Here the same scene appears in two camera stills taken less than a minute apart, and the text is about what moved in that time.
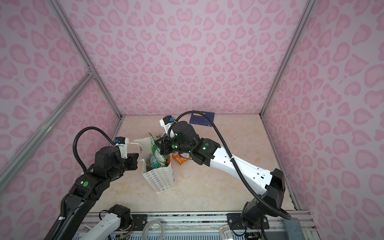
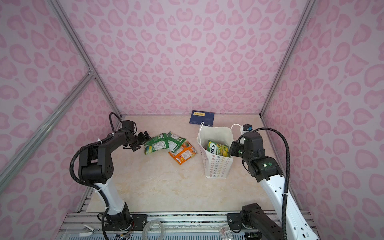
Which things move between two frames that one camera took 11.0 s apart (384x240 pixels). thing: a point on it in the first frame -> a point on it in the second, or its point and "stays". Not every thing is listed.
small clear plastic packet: [225, 232] stays
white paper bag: [161, 179] -> [214, 144]
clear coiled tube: [144, 233] stays
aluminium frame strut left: [21, 159] stays
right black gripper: [164, 148] -> [234, 146]
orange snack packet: [181, 158] stays
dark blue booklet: [198, 118] stays
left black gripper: [133, 157] -> [143, 140]
